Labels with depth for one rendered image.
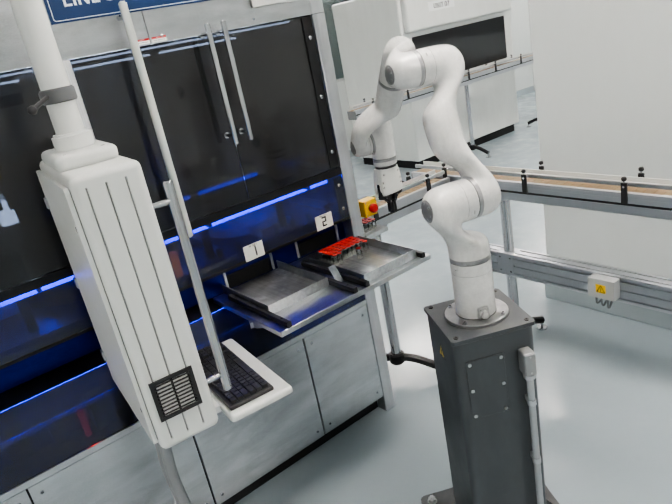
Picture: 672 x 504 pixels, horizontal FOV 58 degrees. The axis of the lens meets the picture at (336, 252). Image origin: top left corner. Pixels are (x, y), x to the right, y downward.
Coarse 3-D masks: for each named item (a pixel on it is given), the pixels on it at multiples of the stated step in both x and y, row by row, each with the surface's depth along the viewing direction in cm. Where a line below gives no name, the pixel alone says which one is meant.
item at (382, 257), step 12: (372, 240) 247; (372, 252) 242; (384, 252) 240; (396, 252) 238; (408, 252) 226; (324, 264) 233; (348, 264) 235; (360, 264) 233; (372, 264) 231; (384, 264) 220; (396, 264) 224; (360, 276) 217; (372, 276) 217
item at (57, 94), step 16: (16, 0) 140; (32, 0) 141; (16, 16) 142; (32, 16) 141; (32, 32) 142; (48, 32) 144; (32, 48) 144; (48, 48) 145; (32, 64) 146; (48, 64) 145; (48, 80) 146; (64, 80) 148; (48, 96) 147; (64, 96) 148; (32, 112) 140; (48, 112) 150; (64, 112) 149; (64, 128) 150; (80, 128) 152; (64, 144) 150; (80, 144) 151
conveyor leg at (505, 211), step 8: (504, 200) 287; (504, 208) 292; (504, 216) 294; (504, 224) 295; (504, 232) 297; (512, 232) 298; (504, 240) 299; (512, 240) 299; (504, 248) 301; (512, 248) 300; (512, 280) 305; (512, 288) 307; (512, 296) 309
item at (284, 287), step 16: (272, 272) 243; (288, 272) 239; (304, 272) 230; (224, 288) 230; (240, 288) 233; (256, 288) 230; (272, 288) 227; (288, 288) 224; (304, 288) 214; (320, 288) 218; (256, 304) 212; (272, 304) 206; (288, 304) 210
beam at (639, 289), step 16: (496, 256) 305; (512, 256) 297; (528, 256) 292; (544, 256) 288; (512, 272) 300; (528, 272) 293; (544, 272) 286; (560, 272) 278; (576, 272) 272; (592, 272) 264; (608, 272) 261; (624, 272) 258; (576, 288) 274; (624, 288) 255; (640, 288) 249; (656, 288) 245; (640, 304) 252; (656, 304) 246
